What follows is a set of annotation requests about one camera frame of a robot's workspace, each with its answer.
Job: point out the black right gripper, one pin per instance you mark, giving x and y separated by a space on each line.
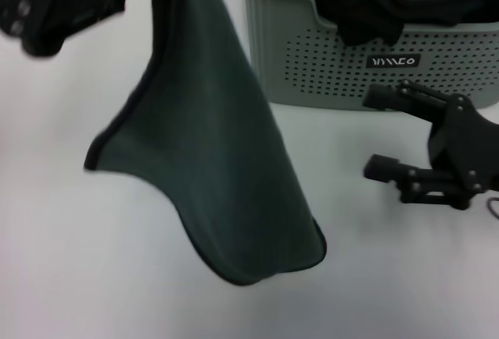
464 148

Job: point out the dark green towel black hem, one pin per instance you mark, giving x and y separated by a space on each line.
202 140

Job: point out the grey-green perforated storage box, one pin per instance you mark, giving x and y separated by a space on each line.
351 78

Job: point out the black cloth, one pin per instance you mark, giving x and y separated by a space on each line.
358 8

